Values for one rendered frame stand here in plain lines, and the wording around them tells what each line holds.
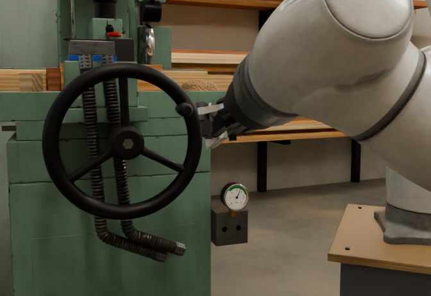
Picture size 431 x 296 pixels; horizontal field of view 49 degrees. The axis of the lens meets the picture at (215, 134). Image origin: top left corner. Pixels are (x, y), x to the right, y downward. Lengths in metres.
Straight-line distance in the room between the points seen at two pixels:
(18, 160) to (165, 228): 0.35
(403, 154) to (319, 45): 0.13
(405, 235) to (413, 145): 0.54
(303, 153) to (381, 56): 3.89
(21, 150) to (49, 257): 0.24
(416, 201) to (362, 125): 0.55
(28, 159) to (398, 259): 0.74
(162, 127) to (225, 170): 2.86
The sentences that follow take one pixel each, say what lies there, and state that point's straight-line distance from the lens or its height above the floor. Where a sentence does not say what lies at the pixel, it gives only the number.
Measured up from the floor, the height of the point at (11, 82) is 0.92.
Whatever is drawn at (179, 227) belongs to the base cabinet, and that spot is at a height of 0.58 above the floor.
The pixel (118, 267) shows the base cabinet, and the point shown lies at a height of 0.51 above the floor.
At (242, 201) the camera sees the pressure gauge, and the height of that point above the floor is 0.65.
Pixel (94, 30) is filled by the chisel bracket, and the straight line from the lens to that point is 1.16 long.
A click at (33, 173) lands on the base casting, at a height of 0.73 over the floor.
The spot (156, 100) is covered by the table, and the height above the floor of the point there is 0.88.
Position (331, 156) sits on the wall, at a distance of 4.45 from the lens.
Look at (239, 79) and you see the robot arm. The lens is 0.51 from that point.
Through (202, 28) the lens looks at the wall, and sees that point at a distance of 3.78.
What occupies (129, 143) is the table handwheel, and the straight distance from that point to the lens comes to 0.85.
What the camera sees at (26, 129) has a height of 0.82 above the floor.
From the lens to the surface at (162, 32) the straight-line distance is 1.39.
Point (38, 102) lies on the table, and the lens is 1.04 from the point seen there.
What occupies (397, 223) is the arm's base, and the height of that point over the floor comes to 0.65.
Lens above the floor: 0.92
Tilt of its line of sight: 6 degrees down
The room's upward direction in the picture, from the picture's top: straight up
